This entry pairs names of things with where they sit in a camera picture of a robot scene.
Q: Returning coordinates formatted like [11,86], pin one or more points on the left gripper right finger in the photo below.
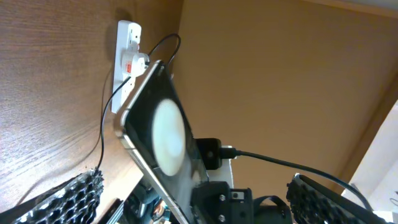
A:
[313,203]

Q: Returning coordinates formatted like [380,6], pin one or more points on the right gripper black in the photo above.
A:
[236,202]

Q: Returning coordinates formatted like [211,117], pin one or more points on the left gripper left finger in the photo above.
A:
[74,201]

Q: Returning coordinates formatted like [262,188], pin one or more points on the black smartphone with white circles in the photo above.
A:
[155,131]

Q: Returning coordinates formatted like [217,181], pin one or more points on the white USB charger plug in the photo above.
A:
[134,64]

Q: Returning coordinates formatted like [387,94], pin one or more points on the white power strip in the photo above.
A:
[127,44]

